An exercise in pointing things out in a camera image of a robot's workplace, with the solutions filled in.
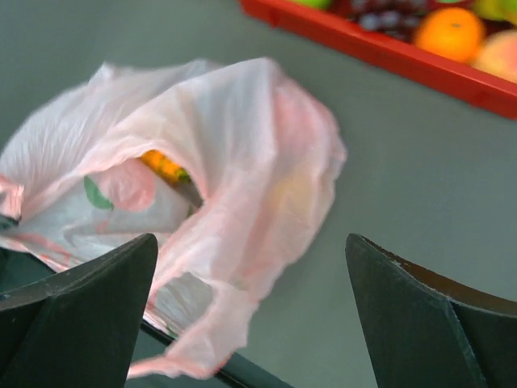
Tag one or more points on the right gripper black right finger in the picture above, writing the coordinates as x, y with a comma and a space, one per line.
423, 329

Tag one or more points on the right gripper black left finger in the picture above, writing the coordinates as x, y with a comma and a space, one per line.
78, 328

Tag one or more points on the pineapple toy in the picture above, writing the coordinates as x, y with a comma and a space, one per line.
173, 174

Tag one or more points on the pink plastic bag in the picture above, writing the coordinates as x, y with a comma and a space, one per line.
262, 152

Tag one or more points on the orange fruit lower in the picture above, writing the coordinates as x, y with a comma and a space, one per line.
454, 33

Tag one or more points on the red plastic tray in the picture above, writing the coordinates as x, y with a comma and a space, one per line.
459, 81

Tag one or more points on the peach in tray right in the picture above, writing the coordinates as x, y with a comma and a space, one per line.
498, 55

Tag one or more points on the purple grapes in tray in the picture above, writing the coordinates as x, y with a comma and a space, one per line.
395, 18

